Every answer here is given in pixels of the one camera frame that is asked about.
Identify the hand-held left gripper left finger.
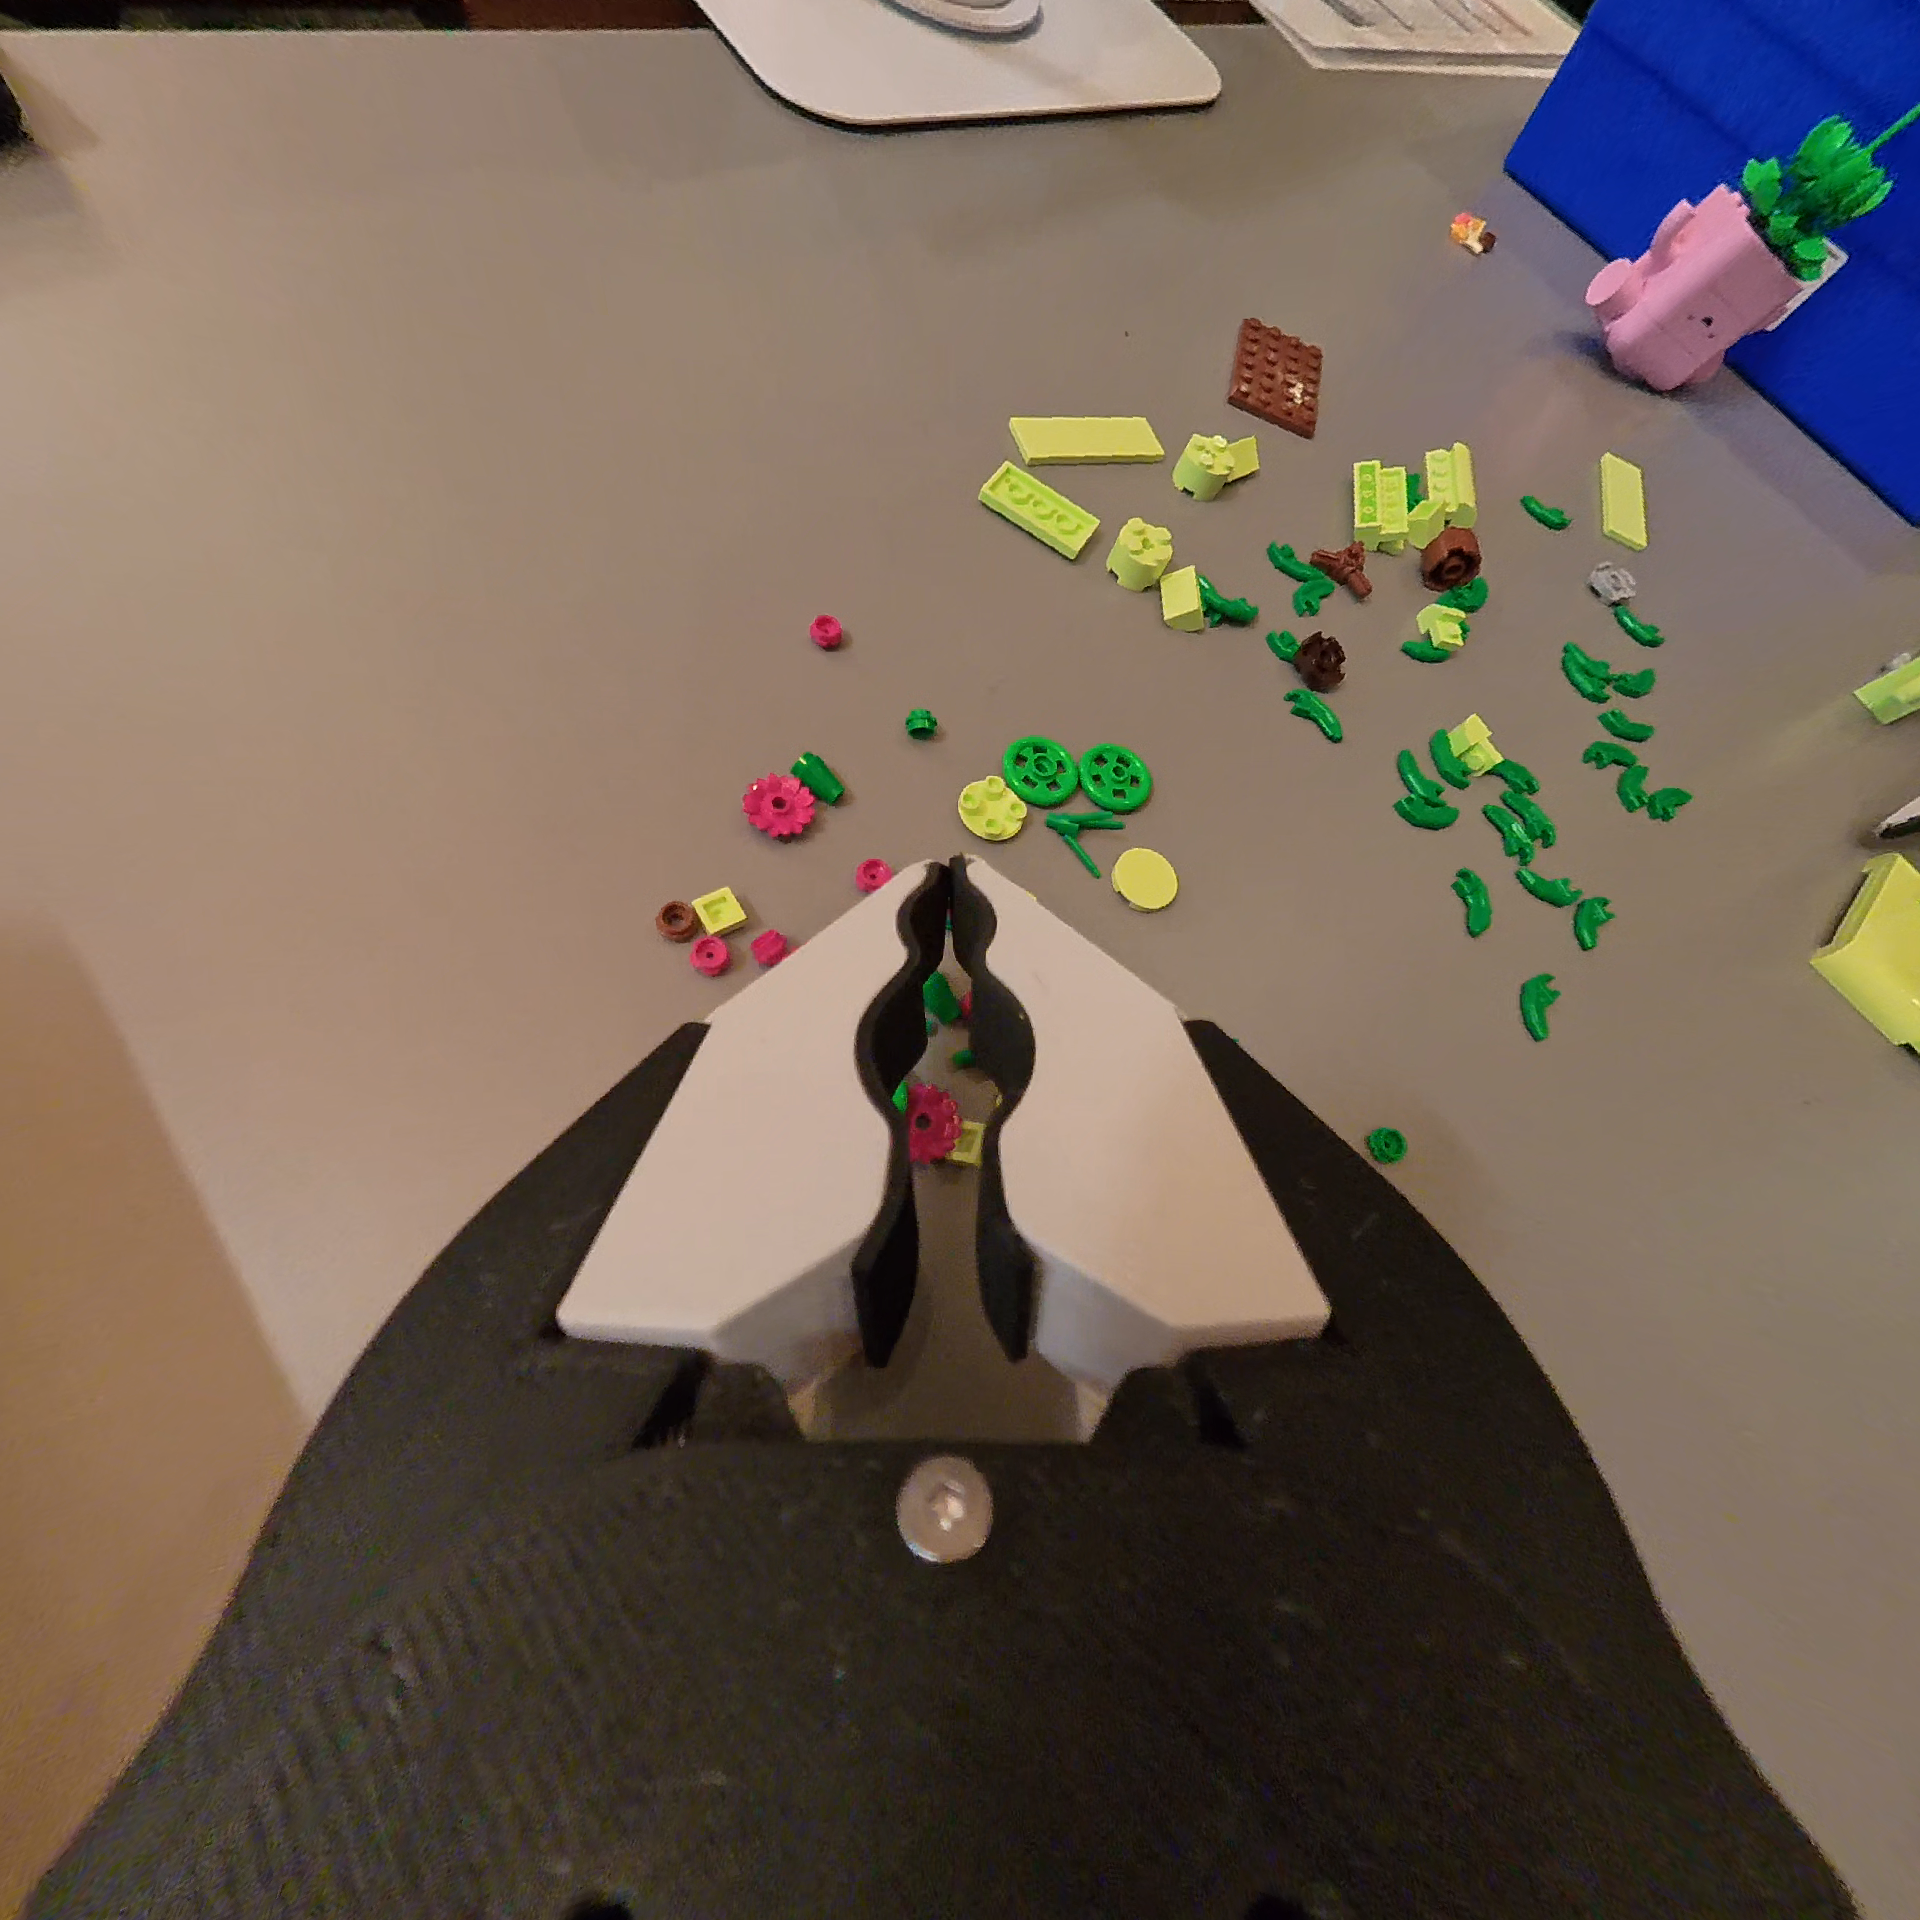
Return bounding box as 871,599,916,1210
555,858,958,1434

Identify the lime brick panel with face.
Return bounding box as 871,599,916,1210
1807,853,1920,1062

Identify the pile of small flower pieces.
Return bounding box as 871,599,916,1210
691,855,998,1174

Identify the brown studded plate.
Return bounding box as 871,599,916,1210
1227,317,1329,442

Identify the white keyboard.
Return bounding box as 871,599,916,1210
1247,0,1579,73

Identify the white monitor stand base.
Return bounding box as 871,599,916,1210
693,0,1223,131

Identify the scatter of green leaf pieces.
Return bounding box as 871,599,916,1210
1199,491,1697,1045

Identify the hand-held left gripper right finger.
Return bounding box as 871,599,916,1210
950,853,1334,1434

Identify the blue plastic bin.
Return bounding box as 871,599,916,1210
1503,0,1920,529

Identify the pink brick flower pot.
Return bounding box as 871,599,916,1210
1583,109,1920,397

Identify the wide lime flat tile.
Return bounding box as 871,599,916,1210
1005,414,1167,470

